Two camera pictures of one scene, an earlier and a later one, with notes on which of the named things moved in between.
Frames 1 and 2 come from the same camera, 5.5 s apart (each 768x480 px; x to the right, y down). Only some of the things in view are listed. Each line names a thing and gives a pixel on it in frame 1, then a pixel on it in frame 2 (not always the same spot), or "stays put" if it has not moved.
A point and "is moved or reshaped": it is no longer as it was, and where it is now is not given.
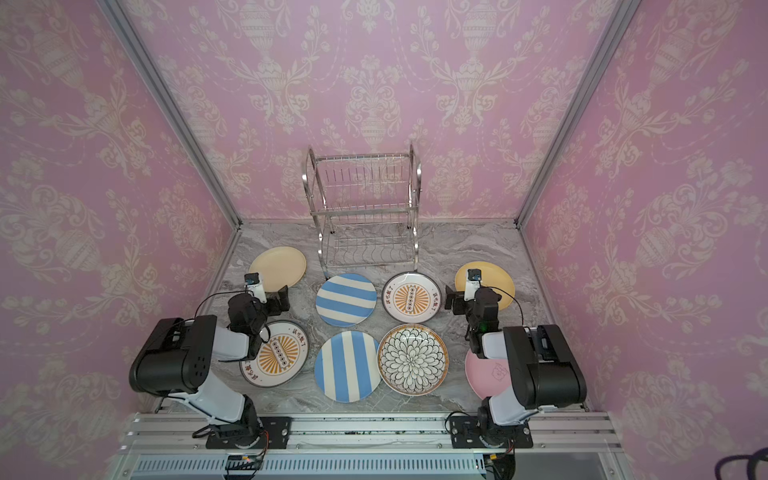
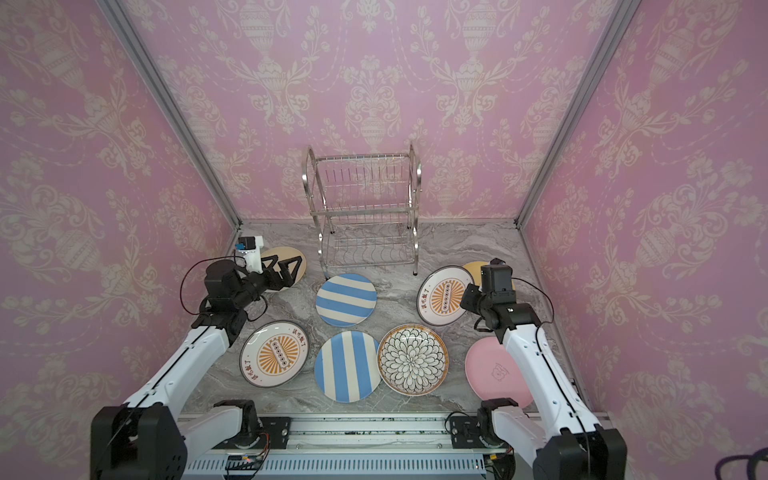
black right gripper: [458, 301] → [471, 300]
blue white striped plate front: [347, 366] stays put
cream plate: [279, 267] stays put
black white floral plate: [413, 360] stays put
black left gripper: [281, 300] → [287, 281]
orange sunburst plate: [411, 297] is moved or reshaped
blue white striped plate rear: [346, 300] stays put
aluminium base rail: [577, 446] stays put
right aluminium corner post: [613, 40] stays put
